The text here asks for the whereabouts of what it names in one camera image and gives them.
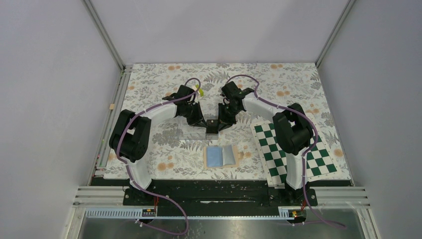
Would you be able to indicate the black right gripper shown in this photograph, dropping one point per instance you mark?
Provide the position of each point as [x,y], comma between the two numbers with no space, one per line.
[224,122]

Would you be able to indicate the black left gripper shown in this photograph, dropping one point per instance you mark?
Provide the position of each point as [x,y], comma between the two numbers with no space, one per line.
[198,121]

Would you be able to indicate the clear plastic card box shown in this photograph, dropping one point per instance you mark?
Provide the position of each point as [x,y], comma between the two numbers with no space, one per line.
[186,132]

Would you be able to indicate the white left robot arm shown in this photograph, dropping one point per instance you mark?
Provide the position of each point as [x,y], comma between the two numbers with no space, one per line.
[131,134]

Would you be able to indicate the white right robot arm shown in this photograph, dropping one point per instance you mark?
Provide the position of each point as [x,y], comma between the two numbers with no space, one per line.
[293,130]

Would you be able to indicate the green white purple blocks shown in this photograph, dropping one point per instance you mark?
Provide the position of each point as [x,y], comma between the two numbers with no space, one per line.
[200,92]

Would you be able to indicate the floral table mat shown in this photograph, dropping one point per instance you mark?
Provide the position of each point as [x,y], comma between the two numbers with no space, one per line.
[280,83]

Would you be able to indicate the green white chessboard mat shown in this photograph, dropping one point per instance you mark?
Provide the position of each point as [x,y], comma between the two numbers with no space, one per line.
[313,158]

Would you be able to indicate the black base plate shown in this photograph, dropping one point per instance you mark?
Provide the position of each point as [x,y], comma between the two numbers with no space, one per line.
[208,198]

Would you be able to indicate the aluminium frame rail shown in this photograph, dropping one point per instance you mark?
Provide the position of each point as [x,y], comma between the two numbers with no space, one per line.
[114,107]

